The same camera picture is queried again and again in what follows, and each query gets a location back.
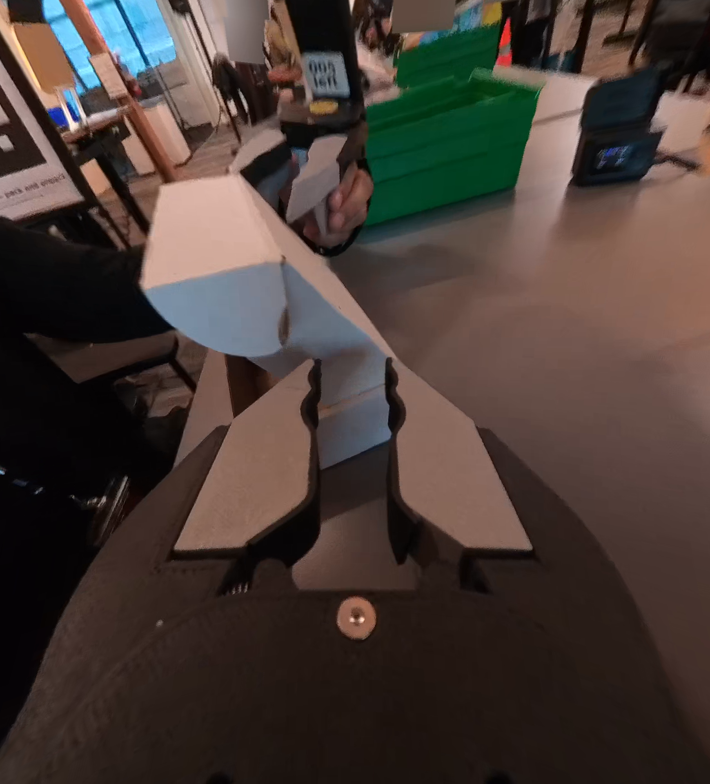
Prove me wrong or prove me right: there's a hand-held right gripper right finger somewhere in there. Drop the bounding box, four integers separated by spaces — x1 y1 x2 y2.
385 357 534 566

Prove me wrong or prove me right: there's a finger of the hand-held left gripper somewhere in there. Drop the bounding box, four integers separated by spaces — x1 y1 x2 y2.
229 127 292 186
285 135 349 224

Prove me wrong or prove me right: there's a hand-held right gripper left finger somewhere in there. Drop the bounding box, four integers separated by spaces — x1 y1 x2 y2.
173 358 323 568

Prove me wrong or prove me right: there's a white mailer box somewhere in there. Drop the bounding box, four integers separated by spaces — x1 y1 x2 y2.
139 173 397 471

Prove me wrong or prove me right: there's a green plastic bin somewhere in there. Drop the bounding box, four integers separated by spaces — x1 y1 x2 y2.
364 66 543 229
393 26 504 89

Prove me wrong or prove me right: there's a person's left hand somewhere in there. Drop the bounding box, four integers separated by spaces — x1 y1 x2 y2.
301 167 375 247

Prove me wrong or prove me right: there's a large window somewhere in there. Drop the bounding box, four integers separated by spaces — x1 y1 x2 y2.
42 0 178 93

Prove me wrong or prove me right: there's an orange traffic cone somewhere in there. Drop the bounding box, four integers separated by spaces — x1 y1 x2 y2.
494 17 516 69

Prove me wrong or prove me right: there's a black electronic device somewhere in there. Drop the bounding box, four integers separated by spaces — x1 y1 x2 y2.
570 66 667 188

